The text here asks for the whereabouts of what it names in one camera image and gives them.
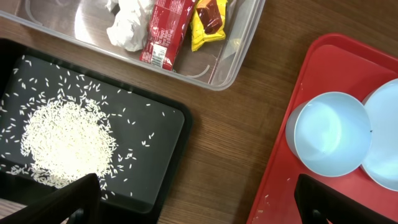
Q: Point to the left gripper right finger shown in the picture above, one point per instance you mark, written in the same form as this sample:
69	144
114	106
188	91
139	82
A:
318	203

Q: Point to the clear plastic bin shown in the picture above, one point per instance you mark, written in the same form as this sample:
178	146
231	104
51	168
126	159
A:
214	66

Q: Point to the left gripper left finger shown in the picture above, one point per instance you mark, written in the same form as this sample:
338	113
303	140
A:
83	193

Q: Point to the light blue bowl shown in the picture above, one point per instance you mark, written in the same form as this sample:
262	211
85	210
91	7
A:
330	134

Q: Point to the black plastic tray bin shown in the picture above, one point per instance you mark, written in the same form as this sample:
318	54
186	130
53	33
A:
117	209

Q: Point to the light blue plate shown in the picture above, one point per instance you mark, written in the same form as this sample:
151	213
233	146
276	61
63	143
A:
381	162

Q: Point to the yellow snack wrapper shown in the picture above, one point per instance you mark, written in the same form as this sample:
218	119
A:
208	22

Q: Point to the white napkin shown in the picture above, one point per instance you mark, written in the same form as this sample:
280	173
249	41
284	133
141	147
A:
129	30

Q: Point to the red serving tray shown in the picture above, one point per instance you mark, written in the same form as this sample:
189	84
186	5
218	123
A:
334	62

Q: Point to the white rice pile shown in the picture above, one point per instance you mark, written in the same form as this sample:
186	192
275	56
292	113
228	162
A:
58	125

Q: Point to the red snack wrapper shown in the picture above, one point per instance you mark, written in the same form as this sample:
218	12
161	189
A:
166	32

